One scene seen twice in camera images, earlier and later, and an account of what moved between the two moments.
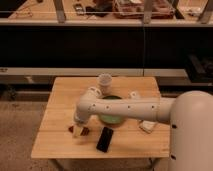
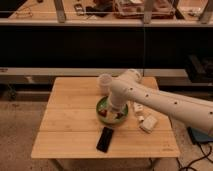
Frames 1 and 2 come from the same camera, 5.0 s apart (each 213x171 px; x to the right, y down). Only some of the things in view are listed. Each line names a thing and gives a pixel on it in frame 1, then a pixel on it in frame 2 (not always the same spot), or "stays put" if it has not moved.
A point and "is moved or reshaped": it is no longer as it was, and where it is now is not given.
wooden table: [128, 139] stays put
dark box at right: [199, 67] stays put
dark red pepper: [85, 131] is moved or reshaped
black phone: [104, 139] stays put
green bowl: [112, 119] stays put
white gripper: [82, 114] to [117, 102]
